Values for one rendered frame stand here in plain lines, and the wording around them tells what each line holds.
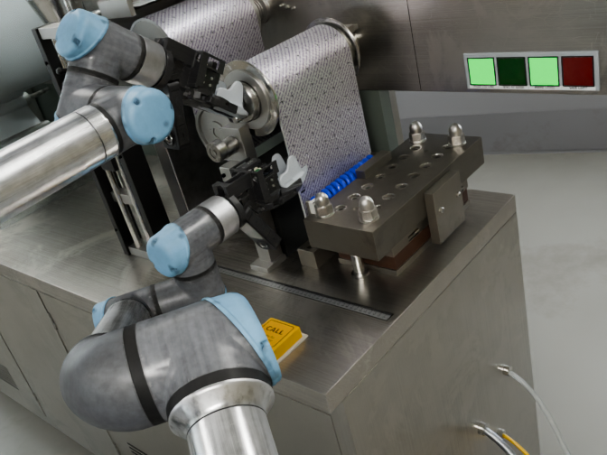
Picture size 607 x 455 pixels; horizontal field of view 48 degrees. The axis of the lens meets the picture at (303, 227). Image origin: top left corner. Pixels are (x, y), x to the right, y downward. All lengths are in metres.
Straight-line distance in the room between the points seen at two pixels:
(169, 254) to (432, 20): 0.68
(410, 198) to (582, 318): 1.44
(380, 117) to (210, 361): 0.94
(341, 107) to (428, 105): 2.47
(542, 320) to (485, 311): 1.14
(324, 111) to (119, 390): 0.77
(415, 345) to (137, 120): 0.64
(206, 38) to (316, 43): 0.24
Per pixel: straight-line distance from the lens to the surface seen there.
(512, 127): 3.77
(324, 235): 1.25
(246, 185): 1.18
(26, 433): 2.86
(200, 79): 1.15
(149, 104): 0.91
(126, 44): 1.06
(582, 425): 2.22
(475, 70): 1.36
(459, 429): 1.49
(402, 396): 1.25
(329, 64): 1.35
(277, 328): 1.18
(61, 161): 0.87
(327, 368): 1.10
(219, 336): 0.73
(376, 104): 1.53
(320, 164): 1.34
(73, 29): 1.04
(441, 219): 1.32
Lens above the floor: 1.60
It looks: 27 degrees down
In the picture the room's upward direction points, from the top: 15 degrees counter-clockwise
